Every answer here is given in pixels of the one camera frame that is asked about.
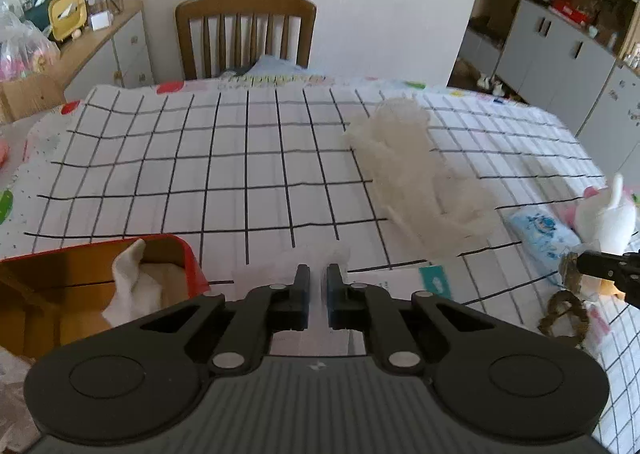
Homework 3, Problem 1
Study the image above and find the white plush rabbit toy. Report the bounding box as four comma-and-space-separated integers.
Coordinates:
564, 172, 638, 255

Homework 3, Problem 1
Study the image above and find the blue cartoon printed cloth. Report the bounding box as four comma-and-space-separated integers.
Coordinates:
508, 206, 582, 287

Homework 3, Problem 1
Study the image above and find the white glove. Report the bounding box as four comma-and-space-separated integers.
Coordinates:
345, 98, 499, 261

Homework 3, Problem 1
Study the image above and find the cream white cloth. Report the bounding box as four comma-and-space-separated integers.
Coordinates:
102, 239, 189, 327

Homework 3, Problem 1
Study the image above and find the clear plastic bag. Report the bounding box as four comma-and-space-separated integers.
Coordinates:
232, 241, 350, 298

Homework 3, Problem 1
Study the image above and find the white teal flat box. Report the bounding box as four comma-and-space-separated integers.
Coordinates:
346, 265, 452, 300

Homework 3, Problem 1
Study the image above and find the black grid white tablecloth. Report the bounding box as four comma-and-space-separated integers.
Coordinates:
0, 81, 640, 454

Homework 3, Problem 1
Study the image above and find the white wooden side cabinet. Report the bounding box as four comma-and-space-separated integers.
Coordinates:
51, 0, 155, 102

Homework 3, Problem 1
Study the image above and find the wooden dining chair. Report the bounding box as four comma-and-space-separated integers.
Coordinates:
175, 0, 317, 80

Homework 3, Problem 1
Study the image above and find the cardboard box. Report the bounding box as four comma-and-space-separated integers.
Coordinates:
0, 73, 65, 125

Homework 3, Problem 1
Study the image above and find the plastic bag with pink items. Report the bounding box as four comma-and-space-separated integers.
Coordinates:
0, 4, 60, 82

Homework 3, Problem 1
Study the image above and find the yellow tissue box holder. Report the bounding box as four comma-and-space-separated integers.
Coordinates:
48, 0, 88, 42

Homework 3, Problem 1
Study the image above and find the brown braided ring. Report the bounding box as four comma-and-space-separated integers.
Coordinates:
537, 288, 591, 343

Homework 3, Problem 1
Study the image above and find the grey wall cabinet unit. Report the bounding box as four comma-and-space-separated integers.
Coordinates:
458, 0, 639, 184

